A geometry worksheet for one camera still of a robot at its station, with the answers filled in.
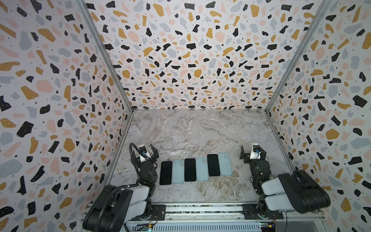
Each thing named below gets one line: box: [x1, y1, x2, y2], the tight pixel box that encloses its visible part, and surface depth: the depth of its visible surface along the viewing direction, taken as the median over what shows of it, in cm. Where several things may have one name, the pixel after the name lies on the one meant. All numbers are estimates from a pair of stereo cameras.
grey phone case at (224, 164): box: [217, 152, 233, 176], surface depth 93 cm
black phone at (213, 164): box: [207, 154, 221, 177], surface depth 93 cm
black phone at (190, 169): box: [184, 158, 197, 182], surface depth 89 cm
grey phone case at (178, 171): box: [171, 159, 185, 185], surface depth 90 cm
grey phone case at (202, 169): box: [195, 157, 209, 182], surface depth 91 cm
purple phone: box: [159, 160, 173, 186], surface depth 90 cm
